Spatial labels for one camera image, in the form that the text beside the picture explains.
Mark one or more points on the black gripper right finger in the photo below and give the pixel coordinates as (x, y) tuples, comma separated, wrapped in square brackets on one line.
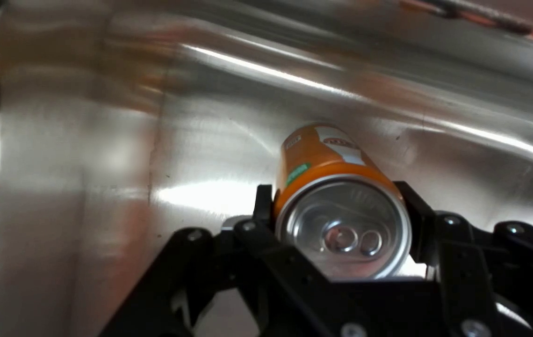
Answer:
[(497, 282)]

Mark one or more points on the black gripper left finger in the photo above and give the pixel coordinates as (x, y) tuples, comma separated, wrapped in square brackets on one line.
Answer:
[(259, 274)]

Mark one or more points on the orange soda can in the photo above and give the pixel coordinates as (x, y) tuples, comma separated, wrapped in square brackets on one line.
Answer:
[(328, 181)]

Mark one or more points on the stainless steel sink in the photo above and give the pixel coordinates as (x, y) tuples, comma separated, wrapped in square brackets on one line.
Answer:
[(123, 156)]

